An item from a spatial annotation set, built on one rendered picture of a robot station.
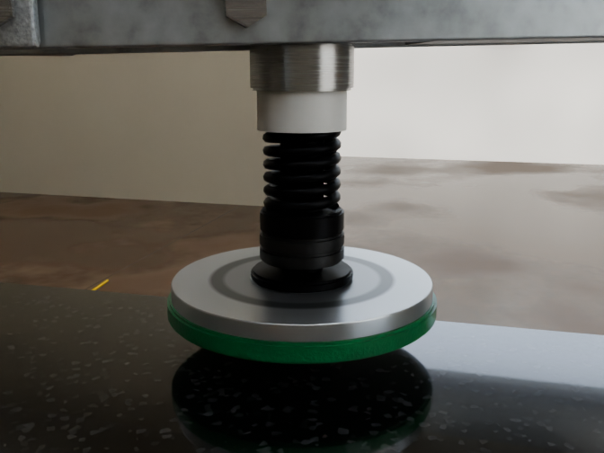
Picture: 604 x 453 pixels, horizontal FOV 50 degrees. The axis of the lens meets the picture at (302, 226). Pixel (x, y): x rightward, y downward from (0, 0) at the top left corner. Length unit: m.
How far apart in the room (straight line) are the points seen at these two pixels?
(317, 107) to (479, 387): 0.23
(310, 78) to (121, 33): 0.13
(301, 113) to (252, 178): 5.04
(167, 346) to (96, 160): 5.62
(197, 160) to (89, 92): 1.16
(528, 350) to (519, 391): 0.08
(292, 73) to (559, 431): 0.30
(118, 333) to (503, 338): 0.33
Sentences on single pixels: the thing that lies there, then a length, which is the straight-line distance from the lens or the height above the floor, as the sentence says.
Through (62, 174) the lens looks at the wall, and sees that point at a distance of 6.37.
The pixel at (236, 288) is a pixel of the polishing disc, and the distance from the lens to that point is 0.51.
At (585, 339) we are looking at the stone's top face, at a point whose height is 0.87.
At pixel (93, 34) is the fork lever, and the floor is 1.11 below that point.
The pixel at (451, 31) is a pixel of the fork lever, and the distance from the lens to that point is 0.48.
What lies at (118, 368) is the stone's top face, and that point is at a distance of 0.53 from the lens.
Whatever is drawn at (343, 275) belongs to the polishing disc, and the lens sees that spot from 0.52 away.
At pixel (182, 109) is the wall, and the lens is 5.69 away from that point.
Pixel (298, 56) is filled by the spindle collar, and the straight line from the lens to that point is 0.47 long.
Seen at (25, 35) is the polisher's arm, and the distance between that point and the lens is 0.43.
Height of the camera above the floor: 1.08
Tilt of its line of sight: 13 degrees down
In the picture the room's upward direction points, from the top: straight up
